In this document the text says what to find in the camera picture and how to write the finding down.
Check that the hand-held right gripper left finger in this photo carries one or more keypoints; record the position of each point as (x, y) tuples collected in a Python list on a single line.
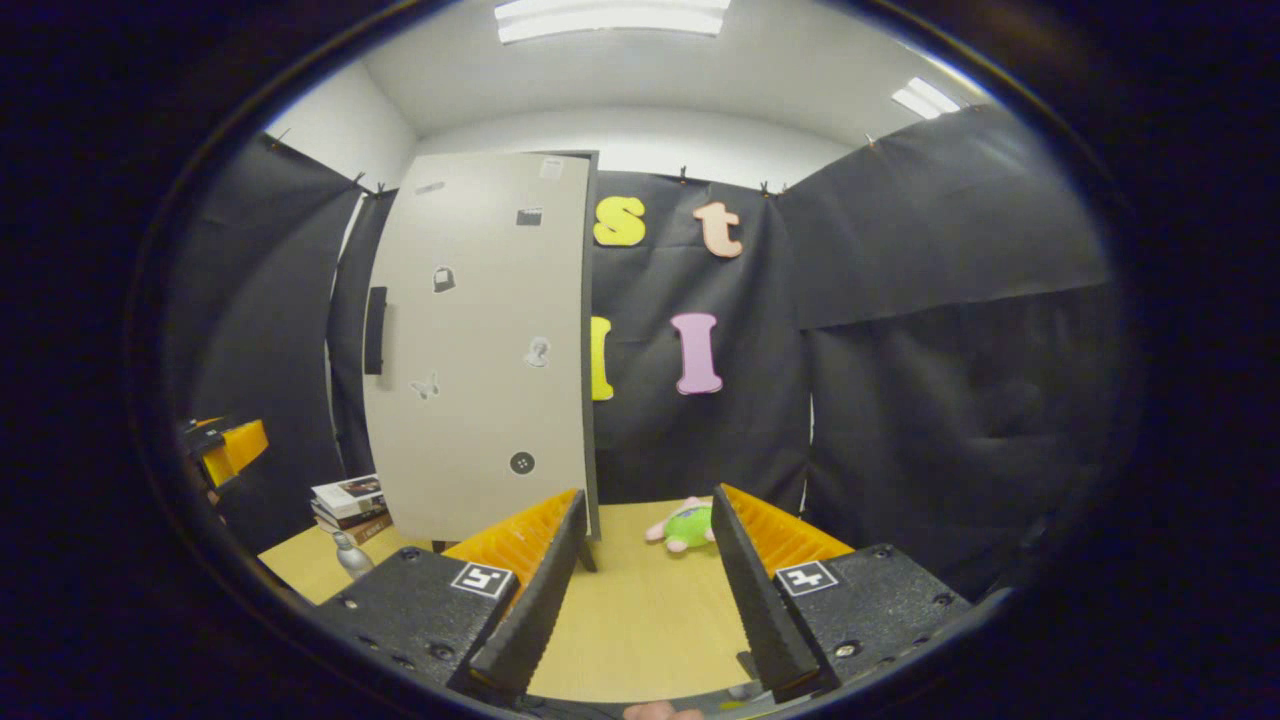
[(535, 610)]

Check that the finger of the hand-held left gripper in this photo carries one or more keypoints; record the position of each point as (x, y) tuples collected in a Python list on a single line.
[(240, 448)]

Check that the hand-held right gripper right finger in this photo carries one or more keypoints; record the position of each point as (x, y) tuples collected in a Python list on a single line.
[(760, 600)]

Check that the silver bottle with red label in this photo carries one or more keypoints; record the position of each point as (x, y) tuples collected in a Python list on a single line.
[(352, 560)]

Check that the light grey cabinet door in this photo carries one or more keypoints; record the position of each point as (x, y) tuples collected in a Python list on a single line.
[(480, 400)]

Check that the dark grey cabinet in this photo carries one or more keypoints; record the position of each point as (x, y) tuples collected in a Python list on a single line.
[(592, 420)]

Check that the green and pink plush toy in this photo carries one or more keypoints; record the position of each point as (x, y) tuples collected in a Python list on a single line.
[(688, 527)]

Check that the white cover book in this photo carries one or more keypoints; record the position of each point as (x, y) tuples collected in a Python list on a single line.
[(348, 495)]

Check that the dark cover book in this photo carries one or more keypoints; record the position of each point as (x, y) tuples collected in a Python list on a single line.
[(350, 518)]

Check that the brown cover book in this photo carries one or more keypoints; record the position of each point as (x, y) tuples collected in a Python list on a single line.
[(370, 530)]

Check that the black backdrop cloth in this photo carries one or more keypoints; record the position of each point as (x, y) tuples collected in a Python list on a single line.
[(950, 400)]

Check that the small ceiling light panel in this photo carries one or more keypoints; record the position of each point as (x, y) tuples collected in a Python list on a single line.
[(925, 98)]

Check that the long ceiling light panel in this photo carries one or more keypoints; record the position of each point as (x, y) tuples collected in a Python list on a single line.
[(610, 18)]

